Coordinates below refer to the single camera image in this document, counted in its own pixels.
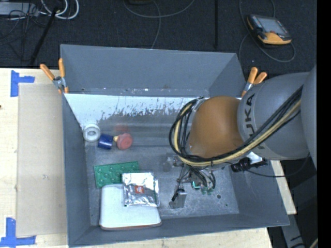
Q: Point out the silver foil packet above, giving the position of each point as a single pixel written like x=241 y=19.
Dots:
x=141 y=190

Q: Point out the brown cardboard board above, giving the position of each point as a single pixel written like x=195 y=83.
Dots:
x=41 y=159

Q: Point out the dark green flat block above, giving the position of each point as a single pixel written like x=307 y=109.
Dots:
x=108 y=173

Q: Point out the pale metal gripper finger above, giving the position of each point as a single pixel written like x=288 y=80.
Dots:
x=169 y=163
x=179 y=199

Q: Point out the grey metal bin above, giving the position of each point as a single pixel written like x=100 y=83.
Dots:
x=144 y=71

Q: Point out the blue cylinder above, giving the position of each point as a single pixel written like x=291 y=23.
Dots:
x=105 y=141

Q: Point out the red round toy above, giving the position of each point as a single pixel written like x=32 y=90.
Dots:
x=125 y=141

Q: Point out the black cylinder on white bracket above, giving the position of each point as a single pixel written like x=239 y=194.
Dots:
x=241 y=164

